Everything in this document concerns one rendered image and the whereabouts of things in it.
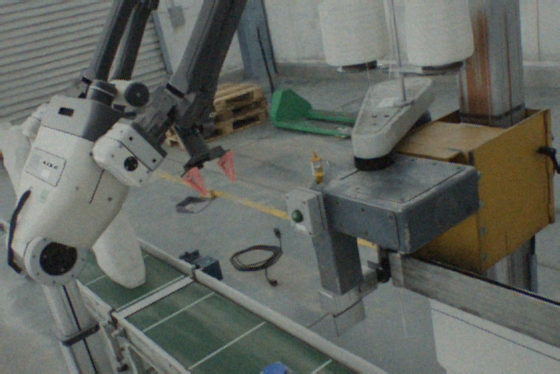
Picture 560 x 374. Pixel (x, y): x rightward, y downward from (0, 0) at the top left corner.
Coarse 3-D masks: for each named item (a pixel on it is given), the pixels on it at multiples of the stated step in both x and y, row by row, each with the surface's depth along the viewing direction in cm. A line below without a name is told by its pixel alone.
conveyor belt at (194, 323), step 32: (192, 288) 301; (128, 320) 284; (160, 320) 278; (192, 320) 273; (224, 320) 268; (256, 320) 263; (192, 352) 250; (224, 352) 245; (256, 352) 241; (288, 352) 237
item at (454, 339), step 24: (432, 312) 142; (456, 312) 136; (456, 336) 139; (480, 336) 133; (504, 336) 127; (456, 360) 142; (480, 360) 135; (504, 360) 129; (528, 360) 124; (552, 360) 119
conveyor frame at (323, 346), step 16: (208, 288) 303; (224, 288) 288; (240, 304) 280; (256, 304) 267; (272, 320) 260; (288, 320) 251; (144, 336) 261; (304, 336) 243; (144, 352) 271; (160, 352) 247; (320, 352) 237; (336, 352) 228; (160, 368) 260; (176, 368) 236; (352, 368) 223; (368, 368) 214
